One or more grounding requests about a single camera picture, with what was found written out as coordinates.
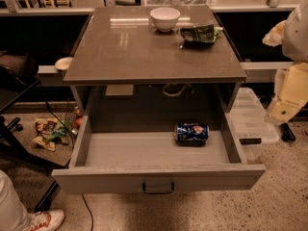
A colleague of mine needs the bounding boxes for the grey cabinet with countertop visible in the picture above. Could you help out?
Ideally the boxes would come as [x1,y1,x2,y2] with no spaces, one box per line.
[64,7,245,132]

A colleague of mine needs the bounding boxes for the white ceramic bowl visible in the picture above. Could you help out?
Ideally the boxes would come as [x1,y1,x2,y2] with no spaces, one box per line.
[150,7,180,32]

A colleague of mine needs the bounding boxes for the black cable on floor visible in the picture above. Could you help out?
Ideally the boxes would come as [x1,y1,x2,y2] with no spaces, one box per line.
[81,193,94,231]

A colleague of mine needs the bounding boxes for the white and orange sneaker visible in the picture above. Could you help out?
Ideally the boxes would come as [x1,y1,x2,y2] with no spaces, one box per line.
[22,209,64,231]

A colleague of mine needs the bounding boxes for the red apple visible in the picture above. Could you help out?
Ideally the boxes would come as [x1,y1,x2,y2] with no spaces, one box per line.
[75,117,83,128]

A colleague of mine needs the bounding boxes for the blue pepsi can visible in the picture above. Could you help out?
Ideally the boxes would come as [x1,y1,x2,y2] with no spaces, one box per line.
[174,123,209,142]

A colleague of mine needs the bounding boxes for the clear plastic storage bin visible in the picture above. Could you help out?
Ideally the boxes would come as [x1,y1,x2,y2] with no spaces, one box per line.
[230,88,280,161]

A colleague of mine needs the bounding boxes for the white trouser leg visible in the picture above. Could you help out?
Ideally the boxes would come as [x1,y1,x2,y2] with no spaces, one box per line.
[0,170,30,231]

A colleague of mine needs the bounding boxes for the snack bags on floor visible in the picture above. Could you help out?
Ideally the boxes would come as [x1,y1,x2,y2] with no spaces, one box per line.
[33,118,69,151]

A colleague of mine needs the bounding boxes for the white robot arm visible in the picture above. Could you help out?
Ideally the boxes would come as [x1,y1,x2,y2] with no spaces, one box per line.
[262,0,308,125]

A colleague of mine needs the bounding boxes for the black drawer handle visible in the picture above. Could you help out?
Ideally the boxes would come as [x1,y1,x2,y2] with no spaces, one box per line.
[141,183,175,194]

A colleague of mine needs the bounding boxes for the black office chair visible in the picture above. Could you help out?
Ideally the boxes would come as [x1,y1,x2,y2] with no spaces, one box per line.
[0,50,66,213]

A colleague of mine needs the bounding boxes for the grey open top drawer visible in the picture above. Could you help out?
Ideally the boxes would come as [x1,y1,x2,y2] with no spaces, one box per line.
[52,109,266,193]

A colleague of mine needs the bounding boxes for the green chip bag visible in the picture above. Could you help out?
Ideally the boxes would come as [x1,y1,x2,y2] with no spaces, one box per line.
[177,24,223,43]

